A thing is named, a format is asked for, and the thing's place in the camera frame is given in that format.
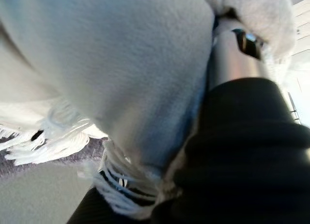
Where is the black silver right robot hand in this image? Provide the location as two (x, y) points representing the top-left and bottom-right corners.
(66, 14), (310, 224)

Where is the cream fringed cushion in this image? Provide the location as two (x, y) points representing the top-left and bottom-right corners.
(0, 0), (297, 220)

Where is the grey fabric armchair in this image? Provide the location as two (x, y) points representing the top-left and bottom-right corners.
(0, 136), (109, 179)

